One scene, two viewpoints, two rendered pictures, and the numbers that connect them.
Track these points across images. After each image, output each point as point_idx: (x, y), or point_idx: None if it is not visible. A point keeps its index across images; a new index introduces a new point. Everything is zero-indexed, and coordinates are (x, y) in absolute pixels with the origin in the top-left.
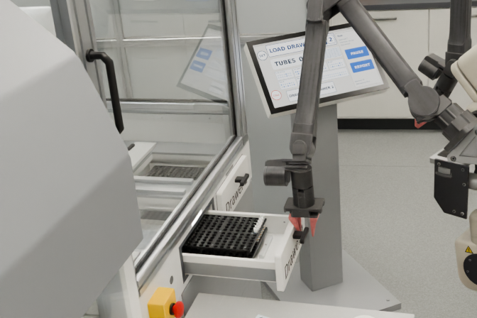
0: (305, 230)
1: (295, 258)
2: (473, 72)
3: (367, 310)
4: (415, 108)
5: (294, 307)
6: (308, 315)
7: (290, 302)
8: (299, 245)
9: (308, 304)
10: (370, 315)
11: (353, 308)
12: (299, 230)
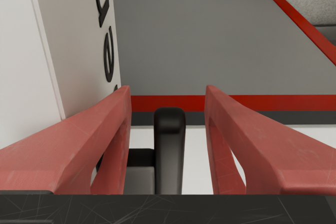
0: (170, 165)
1: (118, 72)
2: None
3: (331, 131)
4: None
5: (153, 146)
6: (192, 163)
7: (140, 133)
8: None
9: (186, 133)
10: (335, 144)
11: (299, 129)
12: (126, 146)
